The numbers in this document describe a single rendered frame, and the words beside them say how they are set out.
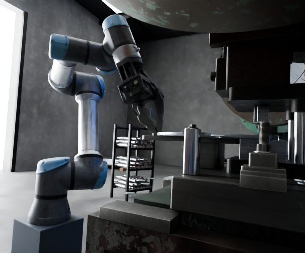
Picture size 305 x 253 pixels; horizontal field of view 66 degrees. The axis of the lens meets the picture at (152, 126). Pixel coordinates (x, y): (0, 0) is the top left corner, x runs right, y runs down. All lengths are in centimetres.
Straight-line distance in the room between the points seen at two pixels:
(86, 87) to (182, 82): 689
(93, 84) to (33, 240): 65
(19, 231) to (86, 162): 33
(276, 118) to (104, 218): 165
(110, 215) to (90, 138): 61
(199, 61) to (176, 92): 120
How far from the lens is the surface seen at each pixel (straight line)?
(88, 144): 102
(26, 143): 569
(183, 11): 34
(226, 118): 736
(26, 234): 100
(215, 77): 61
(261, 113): 61
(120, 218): 45
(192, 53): 809
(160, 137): 61
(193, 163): 46
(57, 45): 76
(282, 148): 55
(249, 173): 38
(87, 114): 107
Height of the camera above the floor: 77
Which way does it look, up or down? 3 degrees up
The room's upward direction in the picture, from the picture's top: 3 degrees clockwise
